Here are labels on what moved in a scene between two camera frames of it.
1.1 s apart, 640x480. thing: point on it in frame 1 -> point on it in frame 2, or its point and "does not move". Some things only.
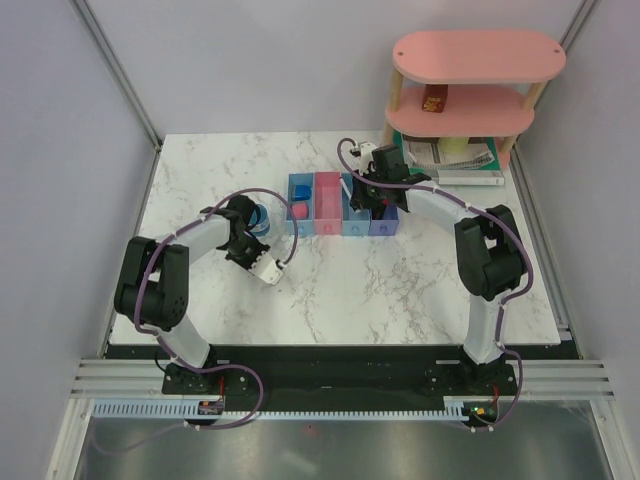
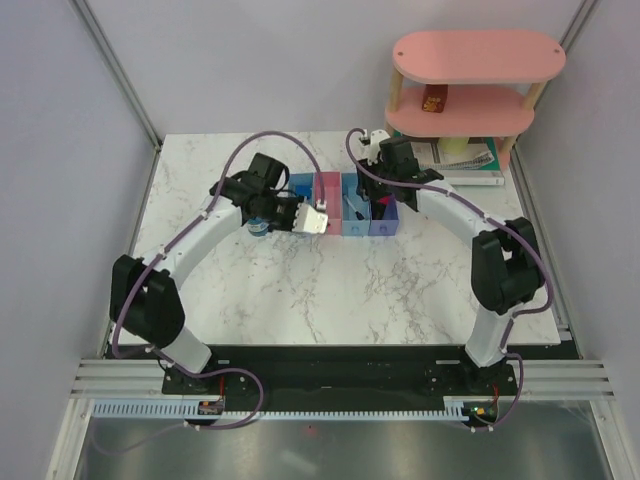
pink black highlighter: x=380 y=212 does not move
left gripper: x=260 y=249 -> x=294 y=204
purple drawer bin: x=389 y=223 does not move
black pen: x=345 y=188 -> x=358 y=215
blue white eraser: x=302 y=192 does not move
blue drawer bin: x=354 y=223 does not move
